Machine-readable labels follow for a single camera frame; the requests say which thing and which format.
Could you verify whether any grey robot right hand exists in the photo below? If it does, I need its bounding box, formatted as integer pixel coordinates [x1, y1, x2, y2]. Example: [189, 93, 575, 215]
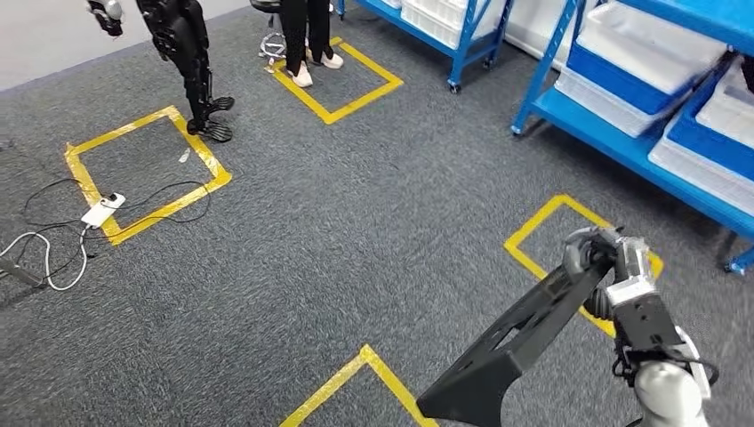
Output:
[561, 226, 658, 291]

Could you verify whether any blue metal shelf rack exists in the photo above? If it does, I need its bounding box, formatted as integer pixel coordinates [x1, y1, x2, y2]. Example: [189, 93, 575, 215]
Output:
[335, 0, 515, 95]
[509, 0, 754, 277]

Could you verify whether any yellow floor tape square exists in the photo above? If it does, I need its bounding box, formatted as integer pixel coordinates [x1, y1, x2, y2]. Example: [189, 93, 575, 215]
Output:
[63, 106, 234, 247]
[279, 344, 440, 427]
[503, 194, 666, 340]
[268, 36, 405, 126]

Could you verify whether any person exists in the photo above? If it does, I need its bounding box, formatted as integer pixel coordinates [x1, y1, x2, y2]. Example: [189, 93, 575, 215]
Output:
[277, 0, 346, 90]

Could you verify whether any black stool chrome base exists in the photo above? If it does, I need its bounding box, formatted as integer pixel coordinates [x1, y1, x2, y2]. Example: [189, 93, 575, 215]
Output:
[250, 0, 288, 63]

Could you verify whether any black humanoid robot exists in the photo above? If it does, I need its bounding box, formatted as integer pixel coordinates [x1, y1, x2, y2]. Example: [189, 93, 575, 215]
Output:
[86, 0, 237, 144]

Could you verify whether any white power strip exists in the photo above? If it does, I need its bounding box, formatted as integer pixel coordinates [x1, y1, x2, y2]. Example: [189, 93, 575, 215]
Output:
[80, 192, 126, 230]

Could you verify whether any dark grey power adapter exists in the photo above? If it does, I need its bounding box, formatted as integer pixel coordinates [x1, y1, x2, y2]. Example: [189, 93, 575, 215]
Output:
[0, 254, 48, 290]

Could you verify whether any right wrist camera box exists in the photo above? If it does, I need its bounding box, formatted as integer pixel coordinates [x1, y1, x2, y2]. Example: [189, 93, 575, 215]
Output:
[605, 278, 687, 355]

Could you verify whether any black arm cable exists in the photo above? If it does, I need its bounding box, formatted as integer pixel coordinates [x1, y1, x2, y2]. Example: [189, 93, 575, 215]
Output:
[612, 347, 721, 391]

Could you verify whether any black floor cable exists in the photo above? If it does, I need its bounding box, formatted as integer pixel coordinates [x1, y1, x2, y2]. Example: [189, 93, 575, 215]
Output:
[102, 179, 212, 238]
[22, 176, 90, 279]

